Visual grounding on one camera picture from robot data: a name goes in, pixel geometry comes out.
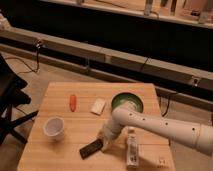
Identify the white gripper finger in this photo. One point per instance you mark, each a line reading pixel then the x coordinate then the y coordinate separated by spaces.
pixel 106 146
pixel 100 135

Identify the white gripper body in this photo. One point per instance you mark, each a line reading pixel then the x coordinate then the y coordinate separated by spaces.
pixel 111 131

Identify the black eraser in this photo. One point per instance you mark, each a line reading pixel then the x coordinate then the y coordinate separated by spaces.
pixel 91 148

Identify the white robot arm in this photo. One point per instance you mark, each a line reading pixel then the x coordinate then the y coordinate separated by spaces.
pixel 193 135

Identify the white sponge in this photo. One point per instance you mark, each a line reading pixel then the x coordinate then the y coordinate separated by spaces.
pixel 98 106

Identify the white labelled bottle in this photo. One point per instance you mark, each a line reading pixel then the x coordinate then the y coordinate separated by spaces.
pixel 132 158

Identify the green bowl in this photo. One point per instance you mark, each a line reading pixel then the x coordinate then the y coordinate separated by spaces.
pixel 129 100

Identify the orange carrot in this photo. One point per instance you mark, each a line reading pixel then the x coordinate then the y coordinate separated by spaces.
pixel 73 102

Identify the white plastic cup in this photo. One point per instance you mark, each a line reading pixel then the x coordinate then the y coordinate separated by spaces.
pixel 53 128

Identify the black office chair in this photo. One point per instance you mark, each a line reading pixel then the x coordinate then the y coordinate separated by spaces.
pixel 11 95

